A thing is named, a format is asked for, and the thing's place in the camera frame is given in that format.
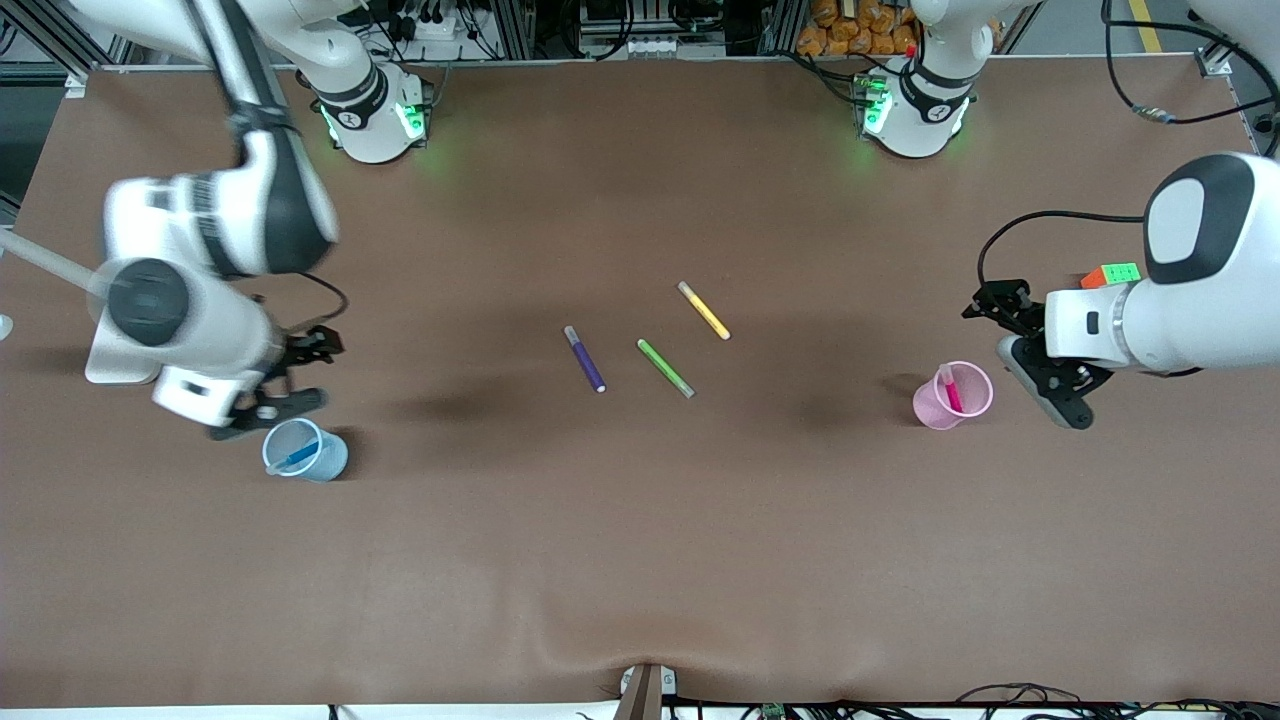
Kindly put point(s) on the light blue mesh cup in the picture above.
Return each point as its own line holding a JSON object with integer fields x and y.
{"x": 325, "y": 462}

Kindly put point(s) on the blue marker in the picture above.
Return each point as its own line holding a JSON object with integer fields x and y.
{"x": 298, "y": 456}

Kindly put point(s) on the green marker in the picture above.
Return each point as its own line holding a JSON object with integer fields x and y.
{"x": 665, "y": 368}

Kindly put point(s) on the bag of orange items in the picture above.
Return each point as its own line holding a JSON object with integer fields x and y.
{"x": 840, "y": 30}

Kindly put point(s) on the white terminal block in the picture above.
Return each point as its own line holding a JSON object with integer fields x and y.
{"x": 655, "y": 46}

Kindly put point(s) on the colourful puzzle cube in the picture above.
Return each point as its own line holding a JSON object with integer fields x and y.
{"x": 1115, "y": 273}

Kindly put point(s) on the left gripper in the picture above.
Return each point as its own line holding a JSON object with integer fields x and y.
{"x": 1012, "y": 309}

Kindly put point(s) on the purple marker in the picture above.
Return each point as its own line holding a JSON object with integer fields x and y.
{"x": 585, "y": 360}

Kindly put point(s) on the pink mesh cup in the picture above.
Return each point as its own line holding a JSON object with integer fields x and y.
{"x": 930, "y": 408}

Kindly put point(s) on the white power strip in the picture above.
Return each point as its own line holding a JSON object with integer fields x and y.
{"x": 440, "y": 28}

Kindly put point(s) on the metal corner bracket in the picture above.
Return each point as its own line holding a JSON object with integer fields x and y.
{"x": 1214, "y": 63}
{"x": 76, "y": 83}

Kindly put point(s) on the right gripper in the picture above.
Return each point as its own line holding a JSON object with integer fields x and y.
{"x": 303, "y": 349}

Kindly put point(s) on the yellow marker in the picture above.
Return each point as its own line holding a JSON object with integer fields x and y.
{"x": 704, "y": 311}

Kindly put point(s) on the pink marker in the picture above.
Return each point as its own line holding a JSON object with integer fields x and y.
{"x": 952, "y": 395}

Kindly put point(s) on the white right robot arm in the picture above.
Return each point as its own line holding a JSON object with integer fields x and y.
{"x": 215, "y": 320}

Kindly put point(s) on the metal table edge bracket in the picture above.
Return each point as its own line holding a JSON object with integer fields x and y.
{"x": 645, "y": 695}

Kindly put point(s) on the white lamp stand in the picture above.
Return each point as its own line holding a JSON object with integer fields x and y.
{"x": 110, "y": 360}

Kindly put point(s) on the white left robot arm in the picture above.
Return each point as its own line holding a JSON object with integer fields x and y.
{"x": 1210, "y": 300}

